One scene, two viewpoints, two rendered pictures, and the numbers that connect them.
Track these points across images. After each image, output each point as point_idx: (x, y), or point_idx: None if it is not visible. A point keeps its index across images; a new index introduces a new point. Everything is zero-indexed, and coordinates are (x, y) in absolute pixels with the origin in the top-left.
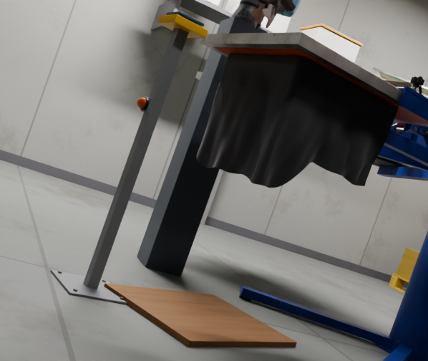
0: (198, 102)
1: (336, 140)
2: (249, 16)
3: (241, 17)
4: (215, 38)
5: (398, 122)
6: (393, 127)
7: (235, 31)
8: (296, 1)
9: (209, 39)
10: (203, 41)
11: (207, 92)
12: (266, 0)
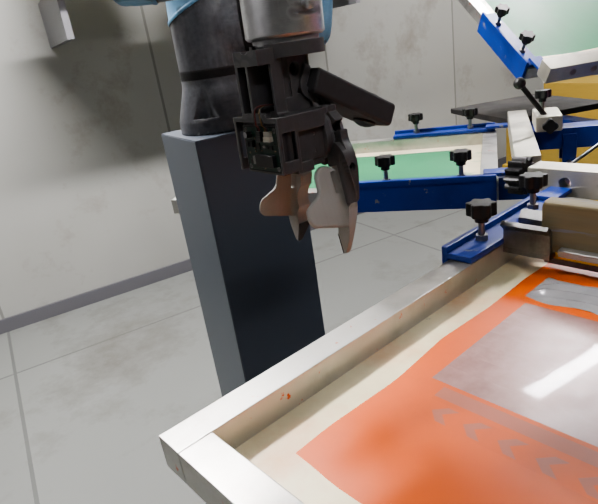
0: (225, 349)
1: None
2: (228, 112)
3: (210, 124)
4: (218, 503)
5: None
6: None
7: (216, 176)
8: (328, 5)
9: (195, 483)
10: (178, 474)
11: (237, 344)
12: (302, 171)
